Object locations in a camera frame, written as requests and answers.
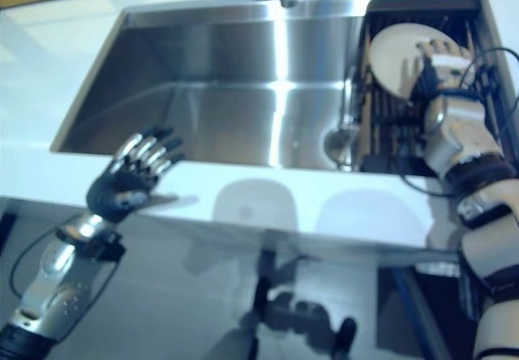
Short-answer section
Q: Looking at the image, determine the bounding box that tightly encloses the round steel sink drain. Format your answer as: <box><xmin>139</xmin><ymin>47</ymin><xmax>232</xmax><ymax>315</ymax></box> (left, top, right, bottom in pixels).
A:
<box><xmin>322</xmin><ymin>126</ymin><xmax>360</xmax><ymax>170</ymax></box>

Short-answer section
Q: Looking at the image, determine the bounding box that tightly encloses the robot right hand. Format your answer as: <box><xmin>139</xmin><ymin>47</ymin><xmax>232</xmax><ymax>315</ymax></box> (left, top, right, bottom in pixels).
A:
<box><xmin>410</xmin><ymin>39</ymin><xmax>474</xmax><ymax>101</ymax></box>

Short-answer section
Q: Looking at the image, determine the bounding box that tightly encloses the black dish drying rack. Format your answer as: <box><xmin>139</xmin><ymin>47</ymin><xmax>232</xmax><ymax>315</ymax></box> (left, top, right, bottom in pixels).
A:
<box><xmin>352</xmin><ymin>0</ymin><xmax>506</xmax><ymax>174</ymax></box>

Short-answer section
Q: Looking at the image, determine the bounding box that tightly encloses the beige ceramic plate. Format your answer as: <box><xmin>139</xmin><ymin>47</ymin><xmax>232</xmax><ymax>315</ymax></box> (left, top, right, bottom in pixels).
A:
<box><xmin>371</xmin><ymin>23</ymin><xmax>461</xmax><ymax>100</ymax></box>

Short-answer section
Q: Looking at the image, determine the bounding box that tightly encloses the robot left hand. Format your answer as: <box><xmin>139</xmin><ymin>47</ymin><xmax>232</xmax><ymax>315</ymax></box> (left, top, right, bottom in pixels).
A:
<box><xmin>87</xmin><ymin>126</ymin><xmax>186</xmax><ymax>224</ymax></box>

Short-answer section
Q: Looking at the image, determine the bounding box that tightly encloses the stainless steel sink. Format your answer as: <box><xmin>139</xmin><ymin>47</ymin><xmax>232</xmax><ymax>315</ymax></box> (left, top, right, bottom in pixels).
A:
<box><xmin>49</xmin><ymin>0</ymin><xmax>519</xmax><ymax>177</ymax></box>

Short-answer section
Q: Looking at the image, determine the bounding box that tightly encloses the robot right leg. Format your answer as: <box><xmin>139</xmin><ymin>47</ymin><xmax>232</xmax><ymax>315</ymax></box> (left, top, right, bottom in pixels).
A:
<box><xmin>332</xmin><ymin>317</ymin><xmax>358</xmax><ymax>360</ymax></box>

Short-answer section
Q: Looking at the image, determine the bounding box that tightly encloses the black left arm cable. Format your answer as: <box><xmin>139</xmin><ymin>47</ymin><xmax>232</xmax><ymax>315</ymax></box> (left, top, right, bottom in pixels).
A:
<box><xmin>10</xmin><ymin>229</ymin><xmax>62</xmax><ymax>300</ymax></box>

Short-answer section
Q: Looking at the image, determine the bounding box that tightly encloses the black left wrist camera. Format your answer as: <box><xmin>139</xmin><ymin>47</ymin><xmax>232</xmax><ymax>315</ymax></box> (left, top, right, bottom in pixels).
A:
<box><xmin>80</xmin><ymin>232</ymin><xmax>127</xmax><ymax>262</ymax></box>

